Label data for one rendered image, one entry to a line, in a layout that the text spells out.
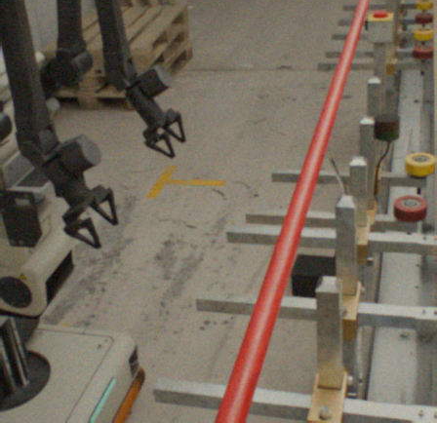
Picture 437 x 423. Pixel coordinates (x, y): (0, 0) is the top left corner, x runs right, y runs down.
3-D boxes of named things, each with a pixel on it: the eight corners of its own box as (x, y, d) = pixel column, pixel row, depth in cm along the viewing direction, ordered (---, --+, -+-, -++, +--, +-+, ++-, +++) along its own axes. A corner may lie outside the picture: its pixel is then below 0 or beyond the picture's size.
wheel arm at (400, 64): (317, 72, 290) (317, 62, 288) (318, 69, 293) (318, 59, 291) (427, 72, 279) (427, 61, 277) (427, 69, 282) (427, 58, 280)
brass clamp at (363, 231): (339, 262, 151) (339, 243, 148) (345, 229, 162) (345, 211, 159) (369, 264, 149) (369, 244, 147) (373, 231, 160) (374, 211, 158)
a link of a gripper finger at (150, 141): (188, 143, 188) (167, 115, 186) (180, 155, 182) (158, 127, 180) (170, 155, 192) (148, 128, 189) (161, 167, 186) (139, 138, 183)
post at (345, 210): (337, 403, 147) (335, 202, 124) (338, 391, 150) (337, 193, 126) (354, 405, 146) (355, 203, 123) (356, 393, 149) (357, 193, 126)
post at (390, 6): (384, 105, 294) (386, -12, 271) (384, 102, 297) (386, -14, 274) (392, 105, 293) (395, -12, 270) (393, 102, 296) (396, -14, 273)
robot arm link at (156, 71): (118, 64, 187) (105, 75, 180) (150, 42, 181) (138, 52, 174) (145, 100, 190) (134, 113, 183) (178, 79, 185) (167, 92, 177)
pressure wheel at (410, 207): (391, 248, 176) (392, 208, 170) (393, 231, 182) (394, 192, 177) (424, 249, 174) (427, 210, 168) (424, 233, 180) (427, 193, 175)
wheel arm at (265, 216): (246, 226, 186) (245, 212, 184) (249, 220, 189) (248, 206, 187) (417, 236, 175) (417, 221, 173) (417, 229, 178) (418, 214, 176)
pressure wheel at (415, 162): (419, 204, 194) (421, 166, 188) (398, 193, 200) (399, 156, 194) (439, 194, 197) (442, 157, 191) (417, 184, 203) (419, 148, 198)
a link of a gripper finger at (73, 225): (119, 230, 154) (94, 196, 151) (106, 249, 148) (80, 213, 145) (97, 241, 157) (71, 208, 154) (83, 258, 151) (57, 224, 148)
